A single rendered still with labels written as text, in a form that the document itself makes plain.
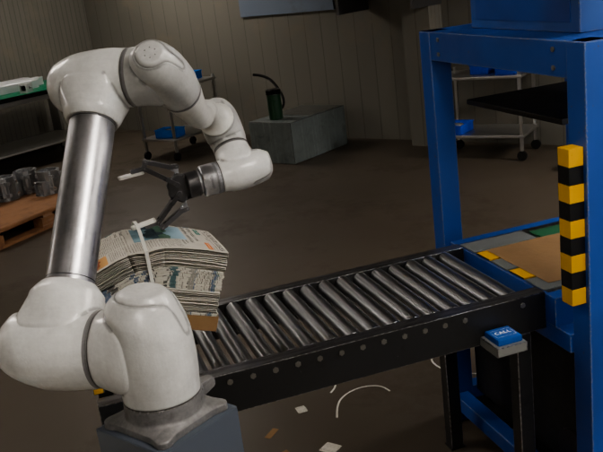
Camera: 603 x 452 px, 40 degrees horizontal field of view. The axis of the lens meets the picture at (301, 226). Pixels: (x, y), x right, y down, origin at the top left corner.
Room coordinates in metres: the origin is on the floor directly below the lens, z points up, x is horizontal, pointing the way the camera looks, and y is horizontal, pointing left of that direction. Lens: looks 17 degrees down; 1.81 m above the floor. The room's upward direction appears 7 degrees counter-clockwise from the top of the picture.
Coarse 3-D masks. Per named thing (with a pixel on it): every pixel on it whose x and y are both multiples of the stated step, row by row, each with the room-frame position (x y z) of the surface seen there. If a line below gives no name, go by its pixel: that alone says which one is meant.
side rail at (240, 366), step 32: (416, 320) 2.23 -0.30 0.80; (448, 320) 2.23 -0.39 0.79; (480, 320) 2.26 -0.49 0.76; (512, 320) 2.29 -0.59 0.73; (544, 320) 2.32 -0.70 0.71; (288, 352) 2.12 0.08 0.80; (320, 352) 2.12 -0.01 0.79; (352, 352) 2.14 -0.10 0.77; (384, 352) 2.17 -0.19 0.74; (416, 352) 2.20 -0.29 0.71; (448, 352) 2.22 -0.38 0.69; (224, 384) 2.04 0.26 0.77; (256, 384) 2.06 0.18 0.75; (288, 384) 2.09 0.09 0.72; (320, 384) 2.11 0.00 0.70
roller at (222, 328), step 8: (224, 320) 2.41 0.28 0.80; (216, 328) 2.38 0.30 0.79; (224, 328) 2.35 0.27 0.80; (224, 336) 2.30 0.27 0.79; (232, 336) 2.28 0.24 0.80; (224, 344) 2.27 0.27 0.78; (232, 344) 2.23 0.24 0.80; (240, 344) 2.22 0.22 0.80; (232, 352) 2.19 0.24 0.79; (240, 352) 2.16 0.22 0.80; (248, 352) 2.17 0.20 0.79; (232, 360) 2.18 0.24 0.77; (240, 360) 2.12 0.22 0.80; (248, 360) 2.11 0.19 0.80
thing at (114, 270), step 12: (108, 240) 2.28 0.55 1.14; (108, 252) 2.18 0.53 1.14; (120, 252) 2.13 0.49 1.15; (108, 264) 2.07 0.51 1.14; (120, 264) 2.07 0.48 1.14; (96, 276) 2.05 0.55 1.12; (108, 276) 2.06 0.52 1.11; (120, 276) 2.07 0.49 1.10; (132, 276) 2.07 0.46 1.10; (108, 288) 2.06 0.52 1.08; (120, 288) 2.06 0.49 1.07
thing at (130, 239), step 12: (144, 228) 2.33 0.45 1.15; (120, 240) 2.23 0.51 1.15; (132, 240) 2.21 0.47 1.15; (144, 240) 2.20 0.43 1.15; (156, 240) 2.18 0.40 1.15; (132, 252) 2.10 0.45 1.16; (156, 252) 2.10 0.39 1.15; (132, 264) 2.08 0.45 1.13; (144, 264) 2.09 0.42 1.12; (156, 264) 2.10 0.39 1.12; (144, 276) 2.08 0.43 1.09; (156, 276) 2.09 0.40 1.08
